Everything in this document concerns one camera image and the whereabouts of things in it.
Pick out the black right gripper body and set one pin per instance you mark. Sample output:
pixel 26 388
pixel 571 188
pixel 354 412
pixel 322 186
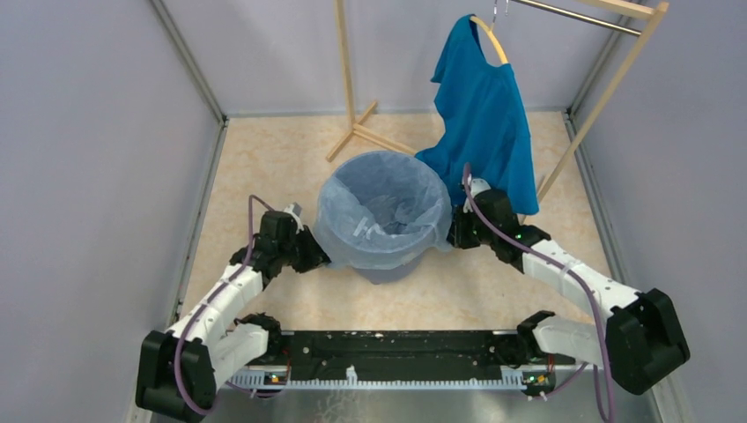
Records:
pixel 470 233

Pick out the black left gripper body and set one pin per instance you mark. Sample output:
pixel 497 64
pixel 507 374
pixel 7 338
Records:
pixel 300 252

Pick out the blue plastic trash bin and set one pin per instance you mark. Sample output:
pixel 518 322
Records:
pixel 378 277

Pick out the light blue plastic trash bag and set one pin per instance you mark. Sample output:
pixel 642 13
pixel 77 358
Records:
pixel 381 210

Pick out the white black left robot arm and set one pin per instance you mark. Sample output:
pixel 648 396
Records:
pixel 182 368

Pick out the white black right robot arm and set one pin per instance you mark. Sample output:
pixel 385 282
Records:
pixel 635 337

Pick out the blue t-shirt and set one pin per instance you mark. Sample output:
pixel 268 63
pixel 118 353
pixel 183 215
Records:
pixel 485 123

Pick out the wooden clothes hanger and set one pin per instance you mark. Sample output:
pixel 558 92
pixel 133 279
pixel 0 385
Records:
pixel 487 28

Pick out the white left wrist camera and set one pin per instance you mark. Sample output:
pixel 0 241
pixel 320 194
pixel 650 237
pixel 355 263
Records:
pixel 295 210

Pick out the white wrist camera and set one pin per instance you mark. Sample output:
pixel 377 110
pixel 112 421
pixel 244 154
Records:
pixel 475 186
pixel 295 210

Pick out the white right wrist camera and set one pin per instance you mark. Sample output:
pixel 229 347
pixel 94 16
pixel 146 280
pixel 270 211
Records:
pixel 475 186

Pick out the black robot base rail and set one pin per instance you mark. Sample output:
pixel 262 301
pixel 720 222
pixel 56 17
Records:
pixel 403 356

